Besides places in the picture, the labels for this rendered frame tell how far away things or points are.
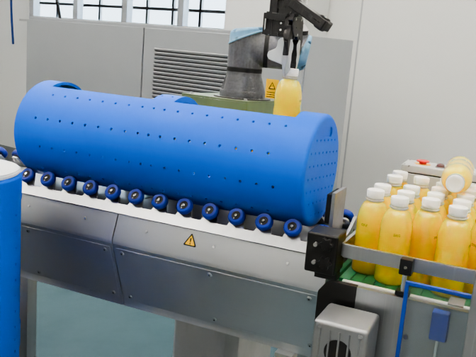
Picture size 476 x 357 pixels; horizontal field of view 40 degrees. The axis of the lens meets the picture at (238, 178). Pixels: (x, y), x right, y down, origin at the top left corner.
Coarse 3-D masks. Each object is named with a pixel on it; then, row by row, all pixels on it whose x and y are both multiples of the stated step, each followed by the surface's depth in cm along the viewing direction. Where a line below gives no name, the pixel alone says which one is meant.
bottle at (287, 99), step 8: (280, 80) 163; (288, 80) 162; (296, 80) 163; (280, 88) 162; (288, 88) 161; (296, 88) 162; (280, 96) 162; (288, 96) 161; (296, 96) 162; (280, 104) 162; (288, 104) 162; (296, 104) 162; (280, 112) 162; (288, 112) 162; (296, 112) 163
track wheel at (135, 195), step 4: (136, 188) 176; (132, 192) 176; (136, 192) 175; (140, 192) 175; (128, 196) 175; (132, 196) 175; (136, 196) 175; (140, 196) 174; (132, 200) 174; (136, 200) 174; (140, 200) 174; (132, 204) 175; (136, 204) 175
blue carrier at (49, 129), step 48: (48, 96) 184; (96, 96) 179; (48, 144) 181; (96, 144) 174; (144, 144) 167; (192, 144) 162; (240, 144) 157; (288, 144) 153; (336, 144) 172; (144, 192) 177; (192, 192) 167; (240, 192) 159; (288, 192) 153
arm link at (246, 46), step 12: (240, 36) 207; (252, 36) 207; (264, 36) 208; (240, 48) 208; (252, 48) 207; (264, 48) 207; (228, 60) 212; (240, 60) 208; (252, 60) 209; (264, 60) 209
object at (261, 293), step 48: (48, 240) 188; (96, 240) 179; (144, 240) 173; (192, 240) 167; (240, 240) 163; (96, 288) 189; (144, 288) 180; (192, 288) 172; (240, 288) 164; (288, 288) 157; (240, 336) 172; (288, 336) 165
